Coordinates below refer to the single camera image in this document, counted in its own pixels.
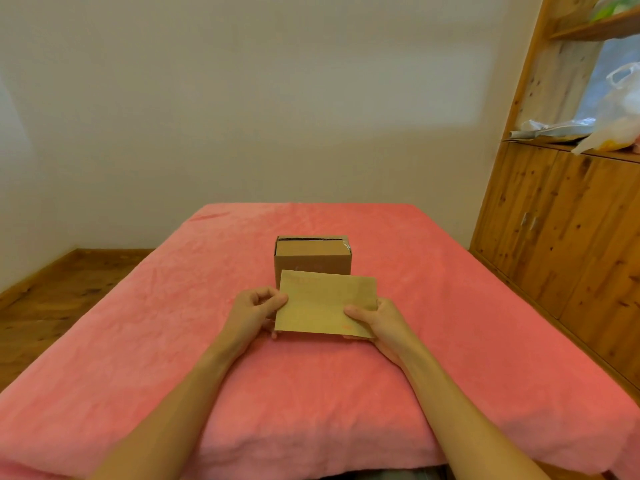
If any person's right hand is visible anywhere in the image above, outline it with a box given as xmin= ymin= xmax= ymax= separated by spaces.
xmin=343 ymin=297 xmax=417 ymax=368

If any person's left hand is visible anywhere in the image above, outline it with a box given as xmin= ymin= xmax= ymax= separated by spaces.
xmin=219 ymin=287 xmax=290 ymax=356

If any brown paper envelope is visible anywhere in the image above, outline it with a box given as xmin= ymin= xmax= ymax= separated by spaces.
xmin=274 ymin=269 xmax=378 ymax=339

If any person's left forearm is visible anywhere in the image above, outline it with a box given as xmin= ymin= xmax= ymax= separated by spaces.
xmin=87 ymin=340 xmax=251 ymax=480

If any person's right forearm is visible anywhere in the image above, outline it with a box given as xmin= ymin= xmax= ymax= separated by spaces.
xmin=397 ymin=342 xmax=551 ymax=480

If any pink blanket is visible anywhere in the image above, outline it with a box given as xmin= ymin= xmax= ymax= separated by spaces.
xmin=0 ymin=203 xmax=640 ymax=480

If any brown cardboard box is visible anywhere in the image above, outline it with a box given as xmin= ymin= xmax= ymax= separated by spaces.
xmin=273 ymin=235 xmax=353 ymax=290

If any wooden cabinet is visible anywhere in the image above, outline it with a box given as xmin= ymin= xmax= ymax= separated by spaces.
xmin=469 ymin=0 xmax=640 ymax=390

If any white plastic bag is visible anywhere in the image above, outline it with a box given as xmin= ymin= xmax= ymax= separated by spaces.
xmin=571 ymin=62 xmax=640 ymax=155

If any wooden shelf board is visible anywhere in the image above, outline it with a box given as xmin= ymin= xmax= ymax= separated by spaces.
xmin=549 ymin=7 xmax=640 ymax=43

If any green packet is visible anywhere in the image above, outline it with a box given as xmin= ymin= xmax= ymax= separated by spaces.
xmin=590 ymin=0 xmax=636 ymax=21

